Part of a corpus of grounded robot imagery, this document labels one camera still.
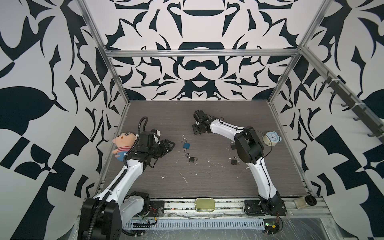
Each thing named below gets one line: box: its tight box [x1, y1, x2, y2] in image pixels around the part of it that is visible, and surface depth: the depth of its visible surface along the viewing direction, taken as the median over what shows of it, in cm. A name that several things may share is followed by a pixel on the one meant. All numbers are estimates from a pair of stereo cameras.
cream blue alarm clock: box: [263, 131, 283, 147], surface depth 98 cm
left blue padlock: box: [181, 137, 191, 150], surface depth 98 cm
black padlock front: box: [185, 153, 195, 163], surface depth 93 cm
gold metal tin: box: [194, 197, 216, 212], surface depth 73 cm
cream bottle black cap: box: [294, 195, 317, 209], surface depth 73 cm
